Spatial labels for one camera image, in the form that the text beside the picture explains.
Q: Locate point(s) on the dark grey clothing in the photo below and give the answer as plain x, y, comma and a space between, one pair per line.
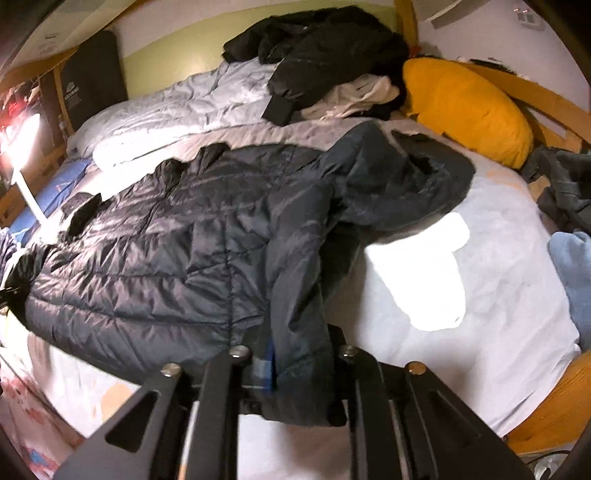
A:
568, 184

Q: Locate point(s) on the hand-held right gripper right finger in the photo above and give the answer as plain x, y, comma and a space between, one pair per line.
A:
355, 369

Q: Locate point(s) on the cluttered wooden shelf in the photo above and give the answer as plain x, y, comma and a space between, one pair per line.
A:
18, 101

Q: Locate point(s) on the pink floral cloth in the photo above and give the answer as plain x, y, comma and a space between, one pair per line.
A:
27, 415

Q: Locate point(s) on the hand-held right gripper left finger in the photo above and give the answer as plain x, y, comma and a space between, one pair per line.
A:
264, 367

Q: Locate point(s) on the pile of black clothes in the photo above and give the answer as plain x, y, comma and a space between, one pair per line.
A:
332, 46

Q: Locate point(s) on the blue mat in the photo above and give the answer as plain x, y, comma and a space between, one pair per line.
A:
51, 194

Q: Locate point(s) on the white wall socket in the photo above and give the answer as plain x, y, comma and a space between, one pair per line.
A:
531, 18

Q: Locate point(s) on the white rod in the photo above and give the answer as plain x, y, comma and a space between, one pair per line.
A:
27, 194

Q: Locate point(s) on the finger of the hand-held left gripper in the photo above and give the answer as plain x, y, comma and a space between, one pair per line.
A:
9, 291

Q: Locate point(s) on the cream garment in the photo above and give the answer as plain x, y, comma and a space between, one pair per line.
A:
355, 94

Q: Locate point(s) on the light blue cloth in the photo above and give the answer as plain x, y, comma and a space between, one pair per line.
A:
575, 272

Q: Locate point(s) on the wooden bed frame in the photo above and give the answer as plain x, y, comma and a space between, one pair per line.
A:
545, 101

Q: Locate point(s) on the pale grey duvet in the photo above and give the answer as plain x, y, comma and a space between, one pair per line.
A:
184, 106

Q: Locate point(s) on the black folded mat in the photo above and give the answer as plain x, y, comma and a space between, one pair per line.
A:
92, 83

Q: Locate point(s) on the yellow pillow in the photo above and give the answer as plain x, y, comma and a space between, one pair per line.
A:
461, 106

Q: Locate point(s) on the black puffer jacket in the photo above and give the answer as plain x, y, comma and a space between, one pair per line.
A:
184, 277

